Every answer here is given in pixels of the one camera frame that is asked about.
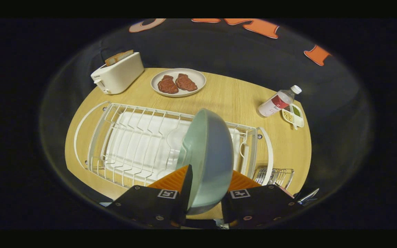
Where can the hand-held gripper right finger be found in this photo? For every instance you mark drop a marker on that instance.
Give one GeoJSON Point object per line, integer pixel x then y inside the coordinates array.
{"type": "Point", "coordinates": [260, 206]}

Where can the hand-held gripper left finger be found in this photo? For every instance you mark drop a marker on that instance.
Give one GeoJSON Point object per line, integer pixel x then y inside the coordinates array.
{"type": "Point", "coordinates": [185, 196]}

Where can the white divided dish with beans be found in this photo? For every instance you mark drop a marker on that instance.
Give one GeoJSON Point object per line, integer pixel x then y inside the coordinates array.
{"type": "Point", "coordinates": [293, 117]}

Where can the brown toast slice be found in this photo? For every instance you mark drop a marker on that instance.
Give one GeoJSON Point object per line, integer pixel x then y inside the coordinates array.
{"type": "Point", "coordinates": [117, 58]}

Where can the black backdrop cloth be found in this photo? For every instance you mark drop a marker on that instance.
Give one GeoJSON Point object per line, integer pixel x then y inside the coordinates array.
{"type": "Point", "coordinates": [240, 55]}

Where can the beige round plate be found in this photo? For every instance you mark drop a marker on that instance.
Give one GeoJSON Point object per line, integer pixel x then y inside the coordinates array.
{"type": "Point", "coordinates": [198, 77]}

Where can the red meat piece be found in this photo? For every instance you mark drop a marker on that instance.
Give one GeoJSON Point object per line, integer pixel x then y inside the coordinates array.
{"type": "Point", "coordinates": [185, 82]}
{"type": "Point", "coordinates": [167, 85]}

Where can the clear water bottle red label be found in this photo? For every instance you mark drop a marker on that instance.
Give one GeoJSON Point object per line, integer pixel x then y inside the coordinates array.
{"type": "Point", "coordinates": [276, 103]}

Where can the pale green plate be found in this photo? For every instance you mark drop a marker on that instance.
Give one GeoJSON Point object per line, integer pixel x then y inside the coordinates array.
{"type": "Point", "coordinates": [209, 158]}

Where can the white toaster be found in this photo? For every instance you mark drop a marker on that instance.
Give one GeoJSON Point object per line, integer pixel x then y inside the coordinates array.
{"type": "Point", "coordinates": [119, 75]}

